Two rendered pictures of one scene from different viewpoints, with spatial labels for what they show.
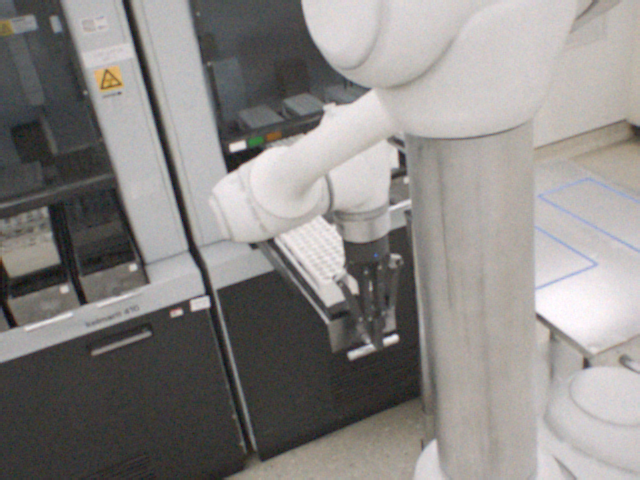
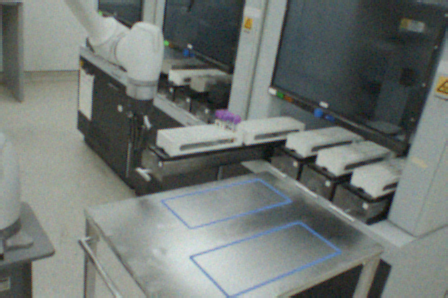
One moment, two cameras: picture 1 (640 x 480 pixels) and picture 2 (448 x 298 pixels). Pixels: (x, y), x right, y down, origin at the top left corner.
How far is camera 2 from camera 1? 1.56 m
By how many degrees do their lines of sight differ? 61
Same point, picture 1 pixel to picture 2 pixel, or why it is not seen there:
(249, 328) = not seen: hidden behind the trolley
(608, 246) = (217, 238)
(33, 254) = (198, 83)
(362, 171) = (125, 50)
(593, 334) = (105, 211)
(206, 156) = (264, 88)
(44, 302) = (182, 100)
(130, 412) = (182, 178)
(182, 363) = (202, 176)
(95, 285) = (195, 107)
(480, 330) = not seen: outside the picture
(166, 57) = (269, 25)
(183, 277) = not seen: hidden behind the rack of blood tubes
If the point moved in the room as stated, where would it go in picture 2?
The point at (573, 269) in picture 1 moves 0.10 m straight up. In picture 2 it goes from (184, 218) to (189, 182)
